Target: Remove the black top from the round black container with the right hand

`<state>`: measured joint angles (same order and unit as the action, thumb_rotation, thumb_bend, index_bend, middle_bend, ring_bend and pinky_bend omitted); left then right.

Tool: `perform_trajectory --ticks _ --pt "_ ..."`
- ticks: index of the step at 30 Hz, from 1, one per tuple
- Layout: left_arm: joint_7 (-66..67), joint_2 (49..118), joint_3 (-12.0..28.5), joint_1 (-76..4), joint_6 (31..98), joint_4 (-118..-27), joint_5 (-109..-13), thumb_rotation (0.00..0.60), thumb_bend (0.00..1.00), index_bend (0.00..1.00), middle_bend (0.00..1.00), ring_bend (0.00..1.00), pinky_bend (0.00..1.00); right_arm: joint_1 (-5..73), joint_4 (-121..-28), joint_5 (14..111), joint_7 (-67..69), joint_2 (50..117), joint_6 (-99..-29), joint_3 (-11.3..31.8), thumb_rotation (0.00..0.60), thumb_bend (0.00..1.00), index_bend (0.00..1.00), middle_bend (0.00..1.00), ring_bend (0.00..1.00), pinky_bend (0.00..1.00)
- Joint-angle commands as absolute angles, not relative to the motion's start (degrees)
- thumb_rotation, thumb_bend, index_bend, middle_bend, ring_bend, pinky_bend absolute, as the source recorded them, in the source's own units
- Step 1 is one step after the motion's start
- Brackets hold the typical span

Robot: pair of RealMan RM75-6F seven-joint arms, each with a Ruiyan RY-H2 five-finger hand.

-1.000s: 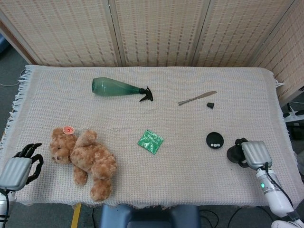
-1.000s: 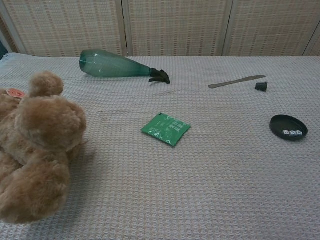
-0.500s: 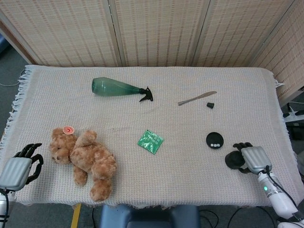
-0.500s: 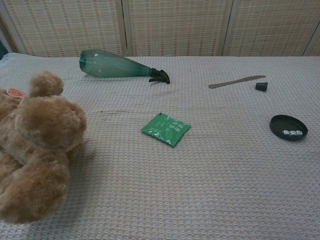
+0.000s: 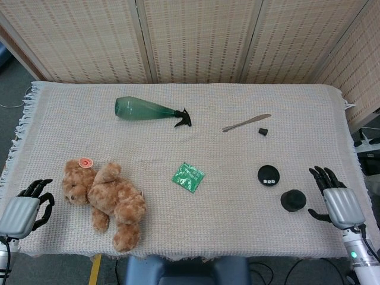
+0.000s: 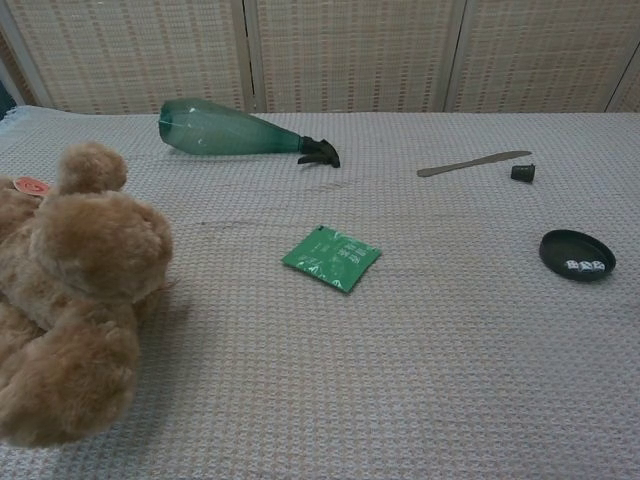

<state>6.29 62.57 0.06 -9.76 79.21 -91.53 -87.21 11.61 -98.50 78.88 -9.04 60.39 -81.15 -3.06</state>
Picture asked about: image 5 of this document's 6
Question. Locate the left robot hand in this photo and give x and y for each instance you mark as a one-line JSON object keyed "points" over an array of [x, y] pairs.
{"points": [[19, 215]]}

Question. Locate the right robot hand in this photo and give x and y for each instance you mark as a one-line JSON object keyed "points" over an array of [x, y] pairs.
{"points": [[343, 206]]}

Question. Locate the black round jar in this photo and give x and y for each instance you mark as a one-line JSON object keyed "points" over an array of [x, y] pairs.
{"points": [[293, 200]]}

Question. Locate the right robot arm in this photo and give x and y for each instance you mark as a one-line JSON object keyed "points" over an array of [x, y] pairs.
{"points": [[360, 255]]}

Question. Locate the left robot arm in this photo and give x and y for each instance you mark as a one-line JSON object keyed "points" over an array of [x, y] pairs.
{"points": [[3, 258]]}

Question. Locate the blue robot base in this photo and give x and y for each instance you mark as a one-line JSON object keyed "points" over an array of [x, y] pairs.
{"points": [[187, 270]]}

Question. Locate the black jar lid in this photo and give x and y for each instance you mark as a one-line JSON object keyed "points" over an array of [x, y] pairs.
{"points": [[268, 172]]}

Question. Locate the black and white equipment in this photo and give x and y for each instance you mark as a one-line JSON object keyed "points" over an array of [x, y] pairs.
{"points": [[369, 148]]}

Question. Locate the round orange bear tag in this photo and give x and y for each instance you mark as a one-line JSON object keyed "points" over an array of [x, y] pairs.
{"points": [[85, 162]]}

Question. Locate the brown teddy bear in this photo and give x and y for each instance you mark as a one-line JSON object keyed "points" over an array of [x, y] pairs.
{"points": [[112, 199]]}

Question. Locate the small black cap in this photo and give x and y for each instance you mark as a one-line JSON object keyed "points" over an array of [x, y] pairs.
{"points": [[262, 131]]}

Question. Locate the grey table knife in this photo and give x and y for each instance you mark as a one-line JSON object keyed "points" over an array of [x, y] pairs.
{"points": [[246, 122]]}

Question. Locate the beige woven tablecloth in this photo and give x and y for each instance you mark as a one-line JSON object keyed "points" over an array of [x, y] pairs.
{"points": [[207, 219]]}

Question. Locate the green foil packet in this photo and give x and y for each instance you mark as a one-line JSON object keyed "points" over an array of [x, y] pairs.
{"points": [[188, 177]]}

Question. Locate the green plastic spray bottle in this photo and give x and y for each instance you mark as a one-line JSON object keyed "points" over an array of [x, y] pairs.
{"points": [[139, 110]]}

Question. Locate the beige woven folding screen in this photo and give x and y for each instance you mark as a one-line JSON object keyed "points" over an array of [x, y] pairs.
{"points": [[202, 38]]}

